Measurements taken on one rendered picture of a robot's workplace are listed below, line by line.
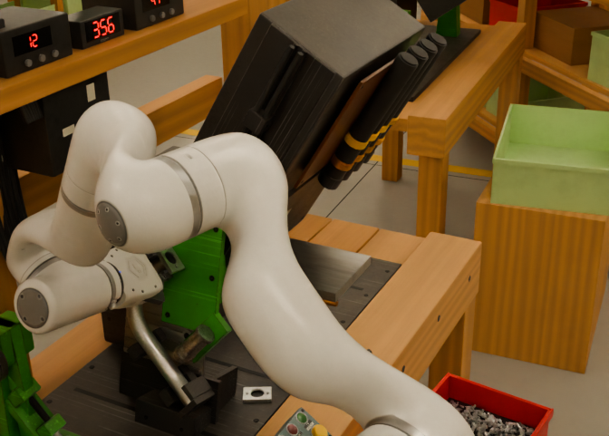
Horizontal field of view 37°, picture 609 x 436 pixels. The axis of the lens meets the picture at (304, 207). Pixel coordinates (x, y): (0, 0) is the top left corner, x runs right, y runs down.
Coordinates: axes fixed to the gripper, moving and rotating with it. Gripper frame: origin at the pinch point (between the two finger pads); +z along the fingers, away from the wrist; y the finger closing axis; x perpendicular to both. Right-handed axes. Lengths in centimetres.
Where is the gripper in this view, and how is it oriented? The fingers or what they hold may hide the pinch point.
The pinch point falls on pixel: (159, 266)
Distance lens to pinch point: 162.0
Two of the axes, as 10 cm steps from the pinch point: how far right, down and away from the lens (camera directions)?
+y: -5.5, -8.2, 1.5
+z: 4.5, -1.4, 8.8
